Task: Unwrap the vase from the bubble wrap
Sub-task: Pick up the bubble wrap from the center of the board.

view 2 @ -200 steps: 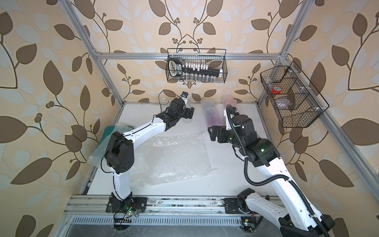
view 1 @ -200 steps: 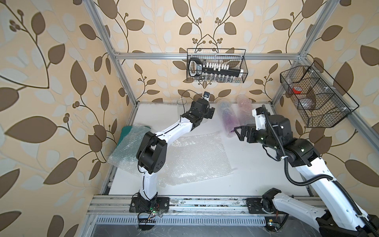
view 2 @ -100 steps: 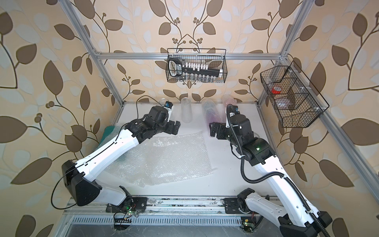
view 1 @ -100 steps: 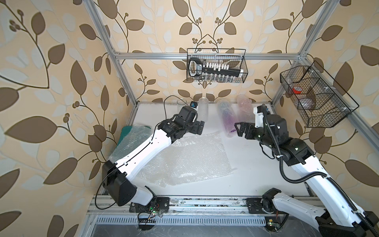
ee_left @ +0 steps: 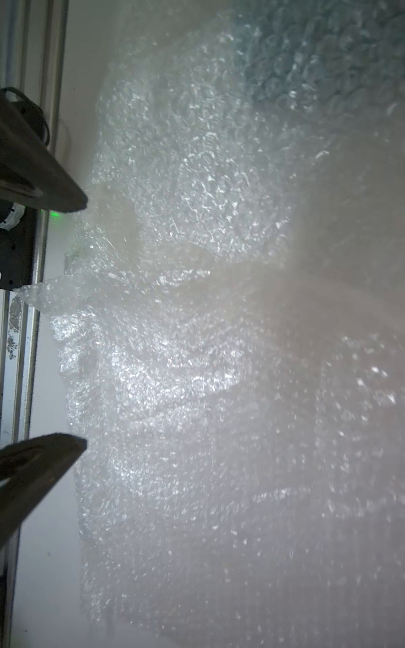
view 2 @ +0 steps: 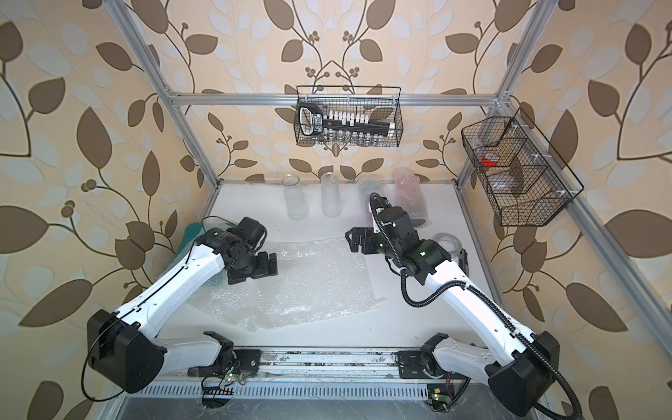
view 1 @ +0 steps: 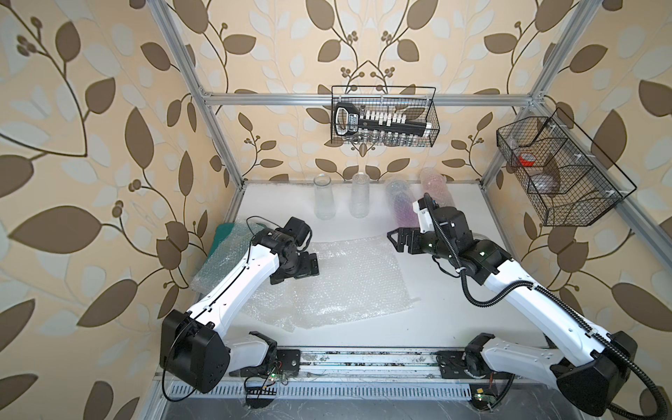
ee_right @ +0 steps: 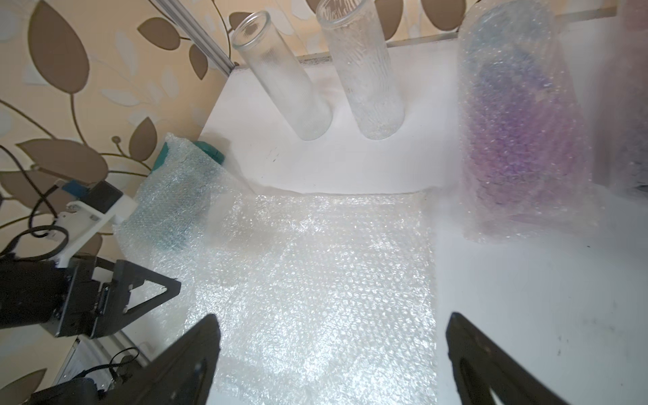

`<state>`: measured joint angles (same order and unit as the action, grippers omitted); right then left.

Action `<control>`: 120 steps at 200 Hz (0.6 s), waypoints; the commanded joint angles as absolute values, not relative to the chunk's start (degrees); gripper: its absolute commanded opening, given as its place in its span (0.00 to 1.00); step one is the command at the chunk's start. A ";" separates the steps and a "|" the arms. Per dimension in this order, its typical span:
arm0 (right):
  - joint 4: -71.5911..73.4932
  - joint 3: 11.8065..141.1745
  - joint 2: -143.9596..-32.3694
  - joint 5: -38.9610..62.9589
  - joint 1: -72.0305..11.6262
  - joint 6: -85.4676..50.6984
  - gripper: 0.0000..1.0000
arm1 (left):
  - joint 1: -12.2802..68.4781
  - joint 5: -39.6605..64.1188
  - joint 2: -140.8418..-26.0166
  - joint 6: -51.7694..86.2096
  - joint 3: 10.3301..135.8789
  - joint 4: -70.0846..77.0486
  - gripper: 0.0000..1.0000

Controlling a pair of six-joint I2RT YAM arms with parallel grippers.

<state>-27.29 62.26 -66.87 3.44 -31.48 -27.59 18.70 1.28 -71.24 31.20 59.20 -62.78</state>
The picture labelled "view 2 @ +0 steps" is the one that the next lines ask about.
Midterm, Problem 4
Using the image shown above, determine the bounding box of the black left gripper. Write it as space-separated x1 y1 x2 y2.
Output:
230 248 280 283

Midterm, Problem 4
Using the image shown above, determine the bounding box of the bubble clear vase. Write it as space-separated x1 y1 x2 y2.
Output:
320 173 342 219

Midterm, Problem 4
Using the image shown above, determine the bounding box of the clear ribbed glass vase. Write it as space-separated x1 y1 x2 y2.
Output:
281 173 309 221

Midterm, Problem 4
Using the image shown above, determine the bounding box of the bubble purple vase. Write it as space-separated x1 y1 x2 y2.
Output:
357 174 385 216

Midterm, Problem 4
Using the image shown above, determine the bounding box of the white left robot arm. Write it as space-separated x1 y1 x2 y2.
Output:
83 217 278 394

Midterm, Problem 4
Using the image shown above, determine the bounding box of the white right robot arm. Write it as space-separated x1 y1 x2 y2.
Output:
346 192 565 419

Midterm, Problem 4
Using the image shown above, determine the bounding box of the bubble wrapped pink vase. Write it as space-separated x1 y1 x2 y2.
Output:
394 168 428 227

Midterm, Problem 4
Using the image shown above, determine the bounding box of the green plastic tool case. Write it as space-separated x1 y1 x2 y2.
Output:
178 222 203 253

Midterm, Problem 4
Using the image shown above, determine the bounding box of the clear tape roll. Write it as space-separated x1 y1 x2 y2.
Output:
435 234 463 258

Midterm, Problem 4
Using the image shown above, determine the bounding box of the black tape dispenser piece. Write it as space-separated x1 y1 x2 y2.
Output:
458 248 469 276

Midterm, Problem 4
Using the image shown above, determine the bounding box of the black socket set tool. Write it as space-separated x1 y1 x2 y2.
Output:
296 103 397 138

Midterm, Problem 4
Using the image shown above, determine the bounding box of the red tape roll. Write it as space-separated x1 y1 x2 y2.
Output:
481 152 500 168

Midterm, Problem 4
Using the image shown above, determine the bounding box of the aluminium front rail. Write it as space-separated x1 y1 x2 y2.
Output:
112 345 547 384

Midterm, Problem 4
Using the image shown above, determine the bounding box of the black back wire basket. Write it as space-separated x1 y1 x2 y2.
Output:
293 84 404 148

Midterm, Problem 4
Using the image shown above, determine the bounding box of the black corrugated cable conduit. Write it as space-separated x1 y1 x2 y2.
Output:
368 192 583 420

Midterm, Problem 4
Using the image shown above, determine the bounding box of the black side wire basket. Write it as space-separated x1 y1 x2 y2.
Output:
461 108 585 228

